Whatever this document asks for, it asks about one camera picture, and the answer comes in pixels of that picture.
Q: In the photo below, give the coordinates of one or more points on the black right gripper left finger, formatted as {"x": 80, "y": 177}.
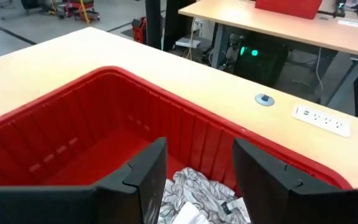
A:
{"x": 120, "y": 202}

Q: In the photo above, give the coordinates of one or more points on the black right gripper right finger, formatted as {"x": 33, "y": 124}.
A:
{"x": 275, "y": 199}

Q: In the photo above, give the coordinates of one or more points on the white leaf-print garment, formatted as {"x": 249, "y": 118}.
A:
{"x": 197, "y": 189}

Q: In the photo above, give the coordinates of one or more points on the red plastic laundry bin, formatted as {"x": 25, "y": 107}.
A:
{"x": 104, "y": 124}

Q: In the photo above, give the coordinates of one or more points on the red bin on neighbour desk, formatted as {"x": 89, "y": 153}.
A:
{"x": 287, "y": 7}

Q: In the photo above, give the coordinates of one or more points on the plain white garment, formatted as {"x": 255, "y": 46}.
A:
{"x": 190, "y": 214}

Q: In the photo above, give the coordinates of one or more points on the white power strip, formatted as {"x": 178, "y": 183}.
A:
{"x": 322, "y": 120}

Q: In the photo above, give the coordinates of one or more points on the black computer tower green lights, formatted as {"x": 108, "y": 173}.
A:
{"x": 259, "y": 62}

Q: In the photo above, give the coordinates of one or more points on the light wooden neighbour desk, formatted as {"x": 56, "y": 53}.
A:
{"x": 291, "y": 28}

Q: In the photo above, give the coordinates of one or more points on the red floor cart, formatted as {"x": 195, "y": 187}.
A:
{"x": 82, "y": 9}

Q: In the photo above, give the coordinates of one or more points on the black post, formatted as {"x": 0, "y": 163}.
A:
{"x": 153, "y": 21}

